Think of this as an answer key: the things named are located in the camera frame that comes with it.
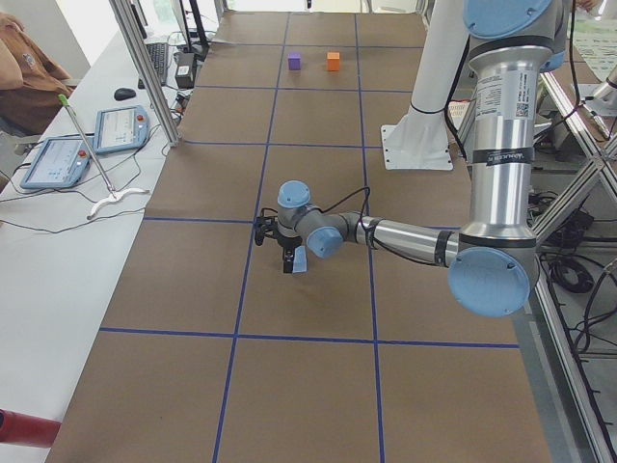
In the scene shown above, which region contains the purple foam block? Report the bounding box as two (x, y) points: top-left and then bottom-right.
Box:
(287, 52), (302, 71)

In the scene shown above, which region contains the person in brown shirt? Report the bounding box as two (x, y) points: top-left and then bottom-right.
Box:
(1, 13), (73, 135)

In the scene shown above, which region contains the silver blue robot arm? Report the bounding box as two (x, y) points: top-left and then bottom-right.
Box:
(255, 1), (574, 317)

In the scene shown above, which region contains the far blue teach pendant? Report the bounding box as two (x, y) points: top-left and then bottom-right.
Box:
(94, 105), (149, 154)

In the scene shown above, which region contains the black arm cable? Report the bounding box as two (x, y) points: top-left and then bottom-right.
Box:
(318, 186), (373, 232)

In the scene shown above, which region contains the blue teach pendant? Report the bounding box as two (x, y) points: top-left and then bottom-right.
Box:
(94, 105), (149, 154)
(20, 137), (90, 189)

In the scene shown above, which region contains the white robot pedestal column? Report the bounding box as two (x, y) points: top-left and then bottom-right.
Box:
(381, 0), (469, 171)

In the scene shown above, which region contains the black keyboard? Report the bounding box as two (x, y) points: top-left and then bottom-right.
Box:
(146, 42), (169, 86)

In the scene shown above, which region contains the black computer mouse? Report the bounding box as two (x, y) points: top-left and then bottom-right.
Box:
(114, 88), (136, 101)

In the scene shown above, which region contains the light blue foam block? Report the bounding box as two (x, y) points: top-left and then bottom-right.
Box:
(292, 245), (308, 273)

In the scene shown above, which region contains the aluminium frame post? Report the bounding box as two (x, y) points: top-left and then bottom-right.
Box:
(109, 0), (180, 148)

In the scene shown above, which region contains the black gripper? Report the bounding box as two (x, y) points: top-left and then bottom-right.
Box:
(278, 235), (302, 274)

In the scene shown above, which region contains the red cylinder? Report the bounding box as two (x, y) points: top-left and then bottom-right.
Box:
(0, 410), (62, 449)

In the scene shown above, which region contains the black power adapter box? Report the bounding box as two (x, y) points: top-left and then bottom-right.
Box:
(174, 53), (197, 89)

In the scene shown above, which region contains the metal rod with white hook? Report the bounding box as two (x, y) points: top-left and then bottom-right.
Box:
(58, 94), (150, 221)

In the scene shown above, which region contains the orange foam block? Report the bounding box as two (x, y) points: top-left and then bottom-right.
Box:
(326, 51), (341, 72)

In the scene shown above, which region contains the near blue teach pendant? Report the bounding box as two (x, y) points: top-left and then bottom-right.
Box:
(20, 137), (90, 189)

